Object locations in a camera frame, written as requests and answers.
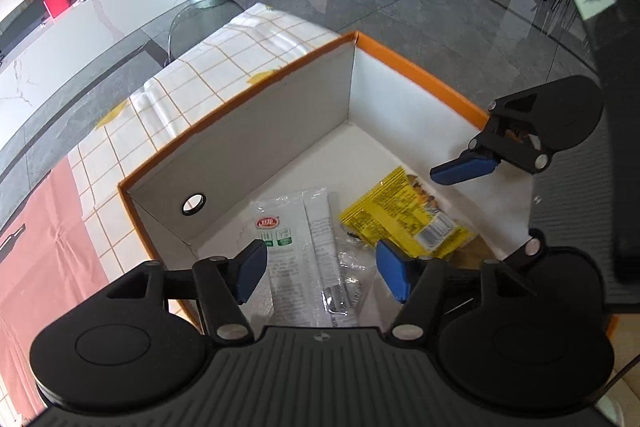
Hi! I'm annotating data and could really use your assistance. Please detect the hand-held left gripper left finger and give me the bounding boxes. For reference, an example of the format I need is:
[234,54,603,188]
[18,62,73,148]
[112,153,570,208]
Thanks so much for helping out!
[106,239,269,343]

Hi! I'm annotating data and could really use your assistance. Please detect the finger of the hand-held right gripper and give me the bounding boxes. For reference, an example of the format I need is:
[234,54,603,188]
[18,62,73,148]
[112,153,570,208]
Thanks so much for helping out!
[430,86,553,188]
[492,229,548,295]

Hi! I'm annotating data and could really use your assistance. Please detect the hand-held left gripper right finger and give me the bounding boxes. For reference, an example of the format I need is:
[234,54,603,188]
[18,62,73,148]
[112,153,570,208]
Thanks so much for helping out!
[376,241,532,343]

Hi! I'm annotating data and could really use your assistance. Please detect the white snack packet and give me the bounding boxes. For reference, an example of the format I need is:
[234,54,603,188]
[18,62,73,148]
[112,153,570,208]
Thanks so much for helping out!
[250,187,351,328]

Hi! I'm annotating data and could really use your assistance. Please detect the clear plastic packet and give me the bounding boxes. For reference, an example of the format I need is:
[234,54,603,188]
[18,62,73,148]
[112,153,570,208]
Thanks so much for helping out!
[320,232,382,328]

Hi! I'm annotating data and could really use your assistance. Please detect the yellow snack packet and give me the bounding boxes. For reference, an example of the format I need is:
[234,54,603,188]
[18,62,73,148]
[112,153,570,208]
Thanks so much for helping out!
[340,166,478,258]

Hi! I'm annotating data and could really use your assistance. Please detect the orange cardboard box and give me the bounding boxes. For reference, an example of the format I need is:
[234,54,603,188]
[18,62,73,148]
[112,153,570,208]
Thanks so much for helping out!
[117,31,621,343]

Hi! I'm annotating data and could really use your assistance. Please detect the clear glass chair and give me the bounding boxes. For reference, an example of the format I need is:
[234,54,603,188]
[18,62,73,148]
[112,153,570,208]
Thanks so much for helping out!
[167,0,246,66]

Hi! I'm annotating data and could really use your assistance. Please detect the white marble tv cabinet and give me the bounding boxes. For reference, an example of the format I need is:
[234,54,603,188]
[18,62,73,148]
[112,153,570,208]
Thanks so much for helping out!
[0,0,251,148]

